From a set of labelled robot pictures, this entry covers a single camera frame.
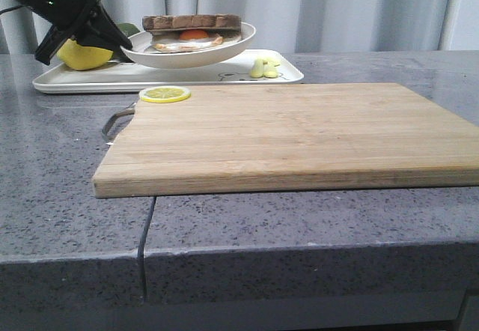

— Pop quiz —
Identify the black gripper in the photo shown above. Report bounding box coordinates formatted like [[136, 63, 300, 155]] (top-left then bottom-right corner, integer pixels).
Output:
[[15, 0, 132, 65]]

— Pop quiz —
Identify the white plate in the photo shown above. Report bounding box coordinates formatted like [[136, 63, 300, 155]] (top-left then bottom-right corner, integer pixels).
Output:
[[120, 22, 256, 69]]

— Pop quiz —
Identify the white bread slice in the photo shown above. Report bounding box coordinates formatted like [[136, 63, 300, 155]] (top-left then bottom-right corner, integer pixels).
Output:
[[142, 14, 242, 34]]

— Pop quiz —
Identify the white bear tray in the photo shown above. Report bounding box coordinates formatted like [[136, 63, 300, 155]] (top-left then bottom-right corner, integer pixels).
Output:
[[33, 49, 304, 94]]

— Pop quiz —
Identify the green lime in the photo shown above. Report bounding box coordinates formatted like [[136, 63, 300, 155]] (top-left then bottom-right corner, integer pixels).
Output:
[[116, 22, 140, 37]]

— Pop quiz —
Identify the yellow lemon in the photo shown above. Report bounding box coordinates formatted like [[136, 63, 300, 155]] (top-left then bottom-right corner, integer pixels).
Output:
[[56, 39, 113, 71]]

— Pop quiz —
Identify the lemon slice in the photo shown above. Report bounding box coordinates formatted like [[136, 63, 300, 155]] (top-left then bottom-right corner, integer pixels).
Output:
[[138, 85, 191, 103]]

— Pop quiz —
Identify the fried egg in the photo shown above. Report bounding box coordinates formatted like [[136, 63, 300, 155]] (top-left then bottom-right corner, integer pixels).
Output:
[[151, 30, 224, 53]]

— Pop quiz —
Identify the yellow plastic fork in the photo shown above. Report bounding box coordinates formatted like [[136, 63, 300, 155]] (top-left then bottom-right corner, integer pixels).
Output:
[[249, 58, 264, 79]]

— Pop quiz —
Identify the yellow plastic knife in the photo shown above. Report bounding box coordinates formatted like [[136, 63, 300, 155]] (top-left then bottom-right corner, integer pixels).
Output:
[[263, 58, 281, 79]]

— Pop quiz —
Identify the wooden cutting board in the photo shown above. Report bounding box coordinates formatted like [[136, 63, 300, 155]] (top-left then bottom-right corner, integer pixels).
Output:
[[92, 83, 478, 198]]

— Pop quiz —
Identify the grey curtain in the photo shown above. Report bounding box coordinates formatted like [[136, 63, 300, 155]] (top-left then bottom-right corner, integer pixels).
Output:
[[0, 0, 479, 55]]

